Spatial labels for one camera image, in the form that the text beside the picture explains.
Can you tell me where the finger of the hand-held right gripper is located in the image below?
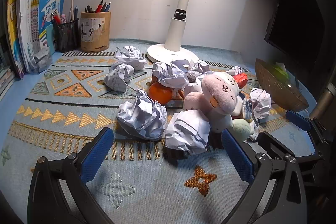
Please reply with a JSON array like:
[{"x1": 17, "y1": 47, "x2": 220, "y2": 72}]
[
  {"x1": 286, "y1": 109, "x2": 326, "y2": 145},
  {"x1": 257, "y1": 132, "x2": 296, "y2": 160}
]

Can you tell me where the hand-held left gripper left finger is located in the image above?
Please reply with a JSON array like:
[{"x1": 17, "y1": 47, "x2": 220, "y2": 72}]
[{"x1": 28, "y1": 127, "x2": 115, "y2": 224}]

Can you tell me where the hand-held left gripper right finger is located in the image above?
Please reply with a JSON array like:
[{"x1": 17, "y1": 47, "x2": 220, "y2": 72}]
[{"x1": 221, "y1": 129, "x2": 308, "y2": 224}]

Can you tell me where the light green plush toy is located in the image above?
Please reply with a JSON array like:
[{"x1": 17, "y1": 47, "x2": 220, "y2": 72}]
[{"x1": 232, "y1": 119, "x2": 255, "y2": 142}]

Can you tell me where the brown ribbed bowl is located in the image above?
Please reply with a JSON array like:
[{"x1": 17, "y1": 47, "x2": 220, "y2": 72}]
[{"x1": 255, "y1": 58, "x2": 309, "y2": 111}]

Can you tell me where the white paper ball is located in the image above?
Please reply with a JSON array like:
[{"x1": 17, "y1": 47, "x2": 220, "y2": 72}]
[
  {"x1": 184, "y1": 82, "x2": 202, "y2": 96},
  {"x1": 248, "y1": 88, "x2": 272, "y2": 119},
  {"x1": 117, "y1": 89, "x2": 167, "y2": 141},
  {"x1": 104, "y1": 63, "x2": 135, "y2": 93},
  {"x1": 152, "y1": 60, "x2": 191, "y2": 89},
  {"x1": 165, "y1": 110, "x2": 210, "y2": 156},
  {"x1": 114, "y1": 46, "x2": 147, "y2": 71},
  {"x1": 226, "y1": 66, "x2": 243, "y2": 76},
  {"x1": 188, "y1": 60, "x2": 210, "y2": 81}
]

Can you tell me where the small black object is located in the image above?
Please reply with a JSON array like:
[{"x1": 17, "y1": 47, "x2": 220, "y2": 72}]
[{"x1": 165, "y1": 147, "x2": 190, "y2": 160}]

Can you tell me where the pink plush toy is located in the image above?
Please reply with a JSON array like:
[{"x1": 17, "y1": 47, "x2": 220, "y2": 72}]
[{"x1": 183, "y1": 73, "x2": 240, "y2": 133}]

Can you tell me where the red snack packet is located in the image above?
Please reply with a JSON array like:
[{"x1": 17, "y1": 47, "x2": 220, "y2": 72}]
[{"x1": 232, "y1": 73, "x2": 248, "y2": 88}]

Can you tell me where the orange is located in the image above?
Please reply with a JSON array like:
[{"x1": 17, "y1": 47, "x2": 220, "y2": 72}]
[{"x1": 149, "y1": 82, "x2": 173, "y2": 105}]

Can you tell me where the grey metal pole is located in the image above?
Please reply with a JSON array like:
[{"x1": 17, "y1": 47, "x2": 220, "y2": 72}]
[{"x1": 309, "y1": 84, "x2": 336, "y2": 122}]

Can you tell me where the blue patterned woven mat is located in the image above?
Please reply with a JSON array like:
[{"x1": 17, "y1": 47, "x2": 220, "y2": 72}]
[{"x1": 0, "y1": 39, "x2": 323, "y2": 224}]

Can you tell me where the light green packet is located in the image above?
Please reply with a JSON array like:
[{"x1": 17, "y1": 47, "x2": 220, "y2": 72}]
[{"x1": 272, "y1": 63, "x2": 290, "y2": 80}]

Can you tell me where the black monitor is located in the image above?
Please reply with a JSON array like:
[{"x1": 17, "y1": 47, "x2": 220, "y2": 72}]
[{"x1": 264, "y1": 0, "x2": 327, "y2": 71}]

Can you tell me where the crumpled silver packet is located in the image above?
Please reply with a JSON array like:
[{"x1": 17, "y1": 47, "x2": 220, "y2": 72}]
[{"x1": 30, "y1": 48, "x2": 53, "y2": 73}]

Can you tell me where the black mesh pen holder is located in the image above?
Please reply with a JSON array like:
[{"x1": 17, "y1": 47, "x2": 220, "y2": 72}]
[{"x1": 52, "y1": 18, "x2": 80, "y2": 53}]

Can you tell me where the bamboo pen holder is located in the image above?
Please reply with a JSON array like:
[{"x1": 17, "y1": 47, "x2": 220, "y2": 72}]
[{"x1": 80, "y1": 11, "x2": 111, "y2": 53}]

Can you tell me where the white desk lamp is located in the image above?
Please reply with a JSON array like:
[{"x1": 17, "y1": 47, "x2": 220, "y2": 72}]
[{"x1": 146, "y1": 0, "x2": 202, "y2": 63}]

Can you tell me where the bundle of pencils and pens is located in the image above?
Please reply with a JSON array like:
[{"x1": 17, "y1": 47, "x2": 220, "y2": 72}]
[{"x1": 51, "y1": 0, "x2": 79, "y2": 25}]

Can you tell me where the bundle of black red pens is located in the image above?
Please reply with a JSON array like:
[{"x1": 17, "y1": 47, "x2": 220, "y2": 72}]
[{"x1": 84, "y1": 0, "x2": 112, "y2": 13}]

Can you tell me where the row of books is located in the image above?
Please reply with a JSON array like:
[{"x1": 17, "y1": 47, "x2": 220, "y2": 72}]
[{"x1": 0, "y1": 0, "x2": 66, "y2": 80}]

